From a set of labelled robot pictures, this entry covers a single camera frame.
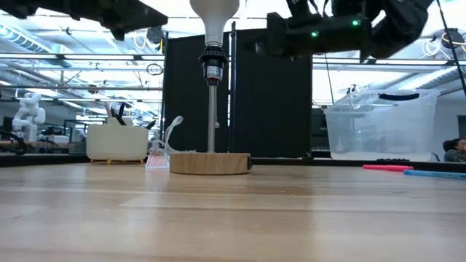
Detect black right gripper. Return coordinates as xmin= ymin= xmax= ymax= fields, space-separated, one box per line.
xmin=254 ymin=12 xmax=339 ymax=59

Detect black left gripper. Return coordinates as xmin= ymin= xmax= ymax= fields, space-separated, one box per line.
xmin=0 ymin=0 xmax=169 ymax=41

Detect white lightbulb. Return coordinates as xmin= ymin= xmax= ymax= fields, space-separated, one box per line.
xmin=189 ymin=0 xmax=240 ymax=47

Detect wooden base table lamp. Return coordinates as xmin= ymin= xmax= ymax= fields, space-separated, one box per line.
xmin=169 ymin=45 xmax=253 ymax=175

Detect black hanging ceiling device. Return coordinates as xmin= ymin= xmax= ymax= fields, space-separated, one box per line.
xmin=146 ymin=23 xmax=165 ymax=47

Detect clear plastic storage bin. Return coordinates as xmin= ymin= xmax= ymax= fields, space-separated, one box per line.
xmin=325 ymin=89 xmax=441 ymax=163

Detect white round pen cup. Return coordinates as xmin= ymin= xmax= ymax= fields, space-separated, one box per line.
xmin=86 ymin=124 xmax=149 ymax=164

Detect white robot figure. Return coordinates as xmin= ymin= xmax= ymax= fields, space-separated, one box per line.
xmin=12 ymin=92 xmax=47 ymax=142

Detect thin black pole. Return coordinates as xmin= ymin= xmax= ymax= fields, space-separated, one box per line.
xmin=435 ymin=0 xmax=466 ymax=98

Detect pink pen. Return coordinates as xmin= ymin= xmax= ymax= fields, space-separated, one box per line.
xmin=362 ymin=164 xmax=415 ymax=172

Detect person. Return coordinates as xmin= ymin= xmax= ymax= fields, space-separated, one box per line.
xmin=443 ymin=138 xmax=466 ymax=163

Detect blue pen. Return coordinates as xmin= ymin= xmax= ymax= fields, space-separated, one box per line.
xmin=403 ymin=170 xmax=466 ymax=181

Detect clear lamp power cord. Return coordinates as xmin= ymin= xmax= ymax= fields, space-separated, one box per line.
xmin=149 ymin=116 xmax=197 ymax=157

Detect pink white cord tag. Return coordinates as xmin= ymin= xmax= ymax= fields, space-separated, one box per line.
xmin=145 ymin=151 xmax=170 ymax=170

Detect black aluminium table frame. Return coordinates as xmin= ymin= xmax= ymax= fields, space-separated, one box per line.
xmin=0 ymin=153 xmax=466 ymax=175

